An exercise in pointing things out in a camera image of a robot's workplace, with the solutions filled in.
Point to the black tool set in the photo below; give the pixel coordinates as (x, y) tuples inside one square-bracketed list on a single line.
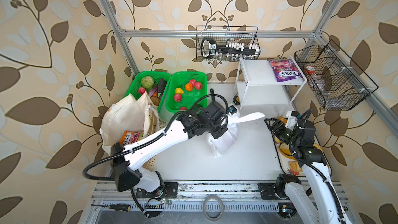
[(230, 51)]

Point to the yellow lemon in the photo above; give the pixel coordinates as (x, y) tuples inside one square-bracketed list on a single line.
[(179, 91)]

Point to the dark green pipe wrench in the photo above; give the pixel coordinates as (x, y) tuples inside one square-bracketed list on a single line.
[(212, 92)]

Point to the pink red apple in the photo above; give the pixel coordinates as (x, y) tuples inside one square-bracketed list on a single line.
[(198, 85)]

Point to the white plastic bag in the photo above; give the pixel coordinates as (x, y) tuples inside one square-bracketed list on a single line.
[(222, 144)]

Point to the black yellow tape measure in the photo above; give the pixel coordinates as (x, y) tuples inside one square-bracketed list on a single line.
[(236, 100)]

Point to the tape roll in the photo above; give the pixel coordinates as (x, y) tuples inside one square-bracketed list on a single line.
[(213, 203)]

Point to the plastic bottle red cap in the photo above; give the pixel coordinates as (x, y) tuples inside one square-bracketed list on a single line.
[(316, 82)]

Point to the orange snack bag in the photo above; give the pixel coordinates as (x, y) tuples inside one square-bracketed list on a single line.
[(130, 137)]

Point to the purple Fox's candy bag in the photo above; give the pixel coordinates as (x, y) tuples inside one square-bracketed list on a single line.
[(285, 70)]

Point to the right green fruit basket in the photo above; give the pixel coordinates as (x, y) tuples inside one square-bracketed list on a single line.
[(188, 98)]

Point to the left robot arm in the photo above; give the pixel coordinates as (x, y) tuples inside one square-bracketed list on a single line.
[(128, 160)]

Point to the dark green cucumber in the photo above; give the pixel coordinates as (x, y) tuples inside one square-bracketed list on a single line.
[(161, 86)]

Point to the bread tray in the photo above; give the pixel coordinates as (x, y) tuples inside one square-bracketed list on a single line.
[(287, 163)]

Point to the cream floral tote bag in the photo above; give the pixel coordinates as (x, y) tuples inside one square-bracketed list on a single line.
[(129, 114)]

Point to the green cabbage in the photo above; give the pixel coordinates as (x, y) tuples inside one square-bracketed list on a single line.
[(147, 82)]

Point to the white two-tier shelf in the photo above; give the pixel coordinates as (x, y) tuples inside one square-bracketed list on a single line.
[(260, 91)]

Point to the orange fruit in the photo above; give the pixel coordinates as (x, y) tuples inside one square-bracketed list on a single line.
[(189, 87)]

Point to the black wire basket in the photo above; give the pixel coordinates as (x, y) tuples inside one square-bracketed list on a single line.
[(243, 34), (347, 83)]

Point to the left green vegetable basket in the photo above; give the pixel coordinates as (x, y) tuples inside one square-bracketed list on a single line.
[(136, 83)]

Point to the right black wire basket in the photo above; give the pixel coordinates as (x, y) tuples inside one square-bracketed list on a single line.
[(347, 83)]

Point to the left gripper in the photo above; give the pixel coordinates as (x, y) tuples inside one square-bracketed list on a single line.
[(222, 130)]

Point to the yellow handled screwdriver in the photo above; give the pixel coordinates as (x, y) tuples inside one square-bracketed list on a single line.
[(116, 207)]

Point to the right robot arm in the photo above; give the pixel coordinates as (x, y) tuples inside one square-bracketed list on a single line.
[(298, 132)]

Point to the back black wire basket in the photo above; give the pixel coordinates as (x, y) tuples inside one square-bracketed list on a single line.
[(243, 34)]

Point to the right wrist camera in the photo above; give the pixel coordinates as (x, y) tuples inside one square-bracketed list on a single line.
[(292, 118)]

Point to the pink radish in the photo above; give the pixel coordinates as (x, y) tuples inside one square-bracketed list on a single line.
[(141, 90)]

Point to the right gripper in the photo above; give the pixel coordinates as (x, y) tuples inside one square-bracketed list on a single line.
[(277, 123)]

